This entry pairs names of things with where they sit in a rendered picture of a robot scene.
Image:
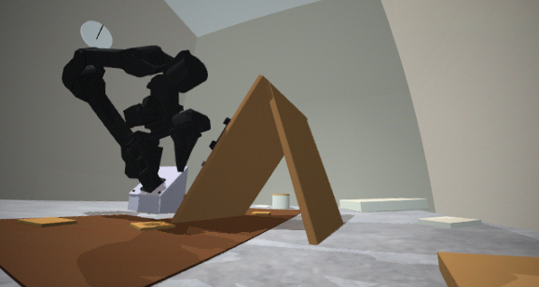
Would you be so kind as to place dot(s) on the brown wooden easel board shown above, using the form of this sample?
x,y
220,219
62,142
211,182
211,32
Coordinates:
x,y
265,127

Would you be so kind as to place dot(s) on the tan flat board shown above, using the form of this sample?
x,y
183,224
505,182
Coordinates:
x,y
483,270

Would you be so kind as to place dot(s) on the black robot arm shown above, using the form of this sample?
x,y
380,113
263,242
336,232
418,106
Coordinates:
x,y
180,74

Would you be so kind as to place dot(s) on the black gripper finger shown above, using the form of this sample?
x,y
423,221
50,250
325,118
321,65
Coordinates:
x,y
151,155
184,142

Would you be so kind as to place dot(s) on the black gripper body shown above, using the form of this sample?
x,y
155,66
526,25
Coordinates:
x,y
188,119

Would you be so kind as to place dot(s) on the grey cylindrical container with orange lid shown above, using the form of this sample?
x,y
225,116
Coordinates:
x,y
280,201

